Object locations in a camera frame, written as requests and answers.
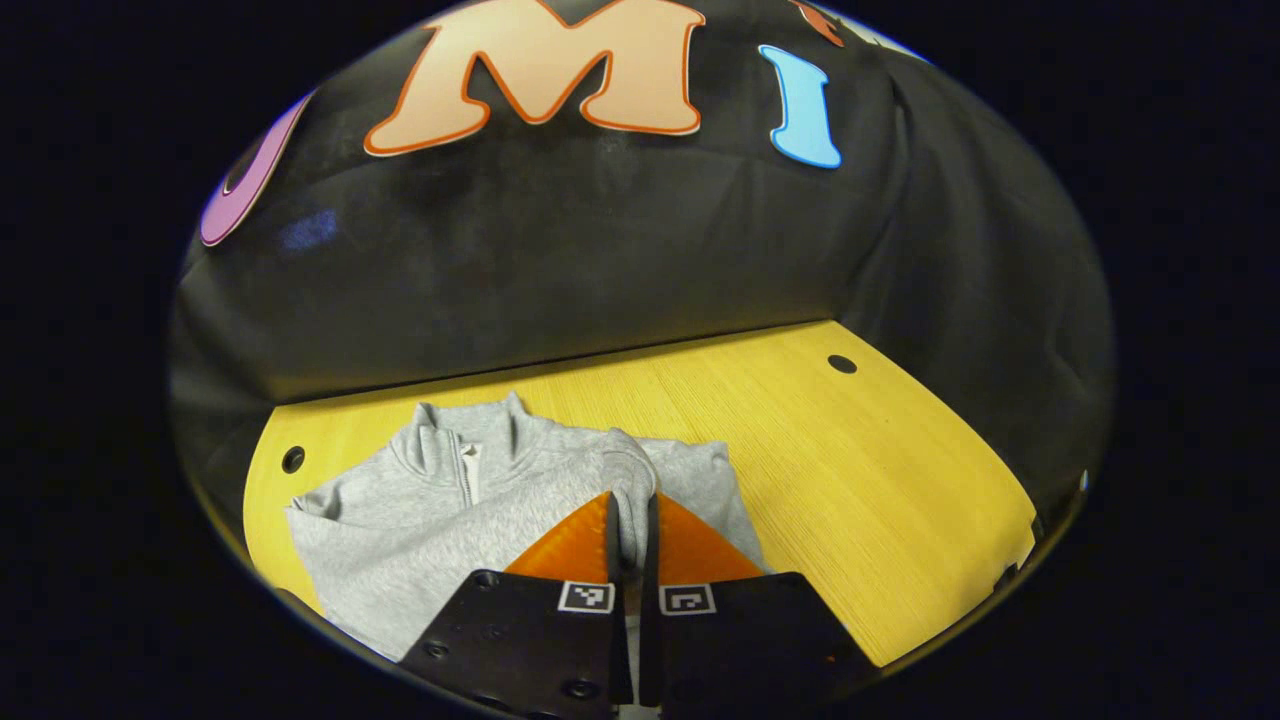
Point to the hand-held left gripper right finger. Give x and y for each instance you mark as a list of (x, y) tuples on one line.
[(740, 640)]

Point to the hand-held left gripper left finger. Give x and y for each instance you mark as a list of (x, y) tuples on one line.
[(530, 640)]

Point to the grey zip-neck sweatshirt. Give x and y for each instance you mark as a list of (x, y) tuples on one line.
[(420, 520)]

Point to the black backdrop cloth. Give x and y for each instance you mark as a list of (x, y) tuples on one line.
[(600, 260)]

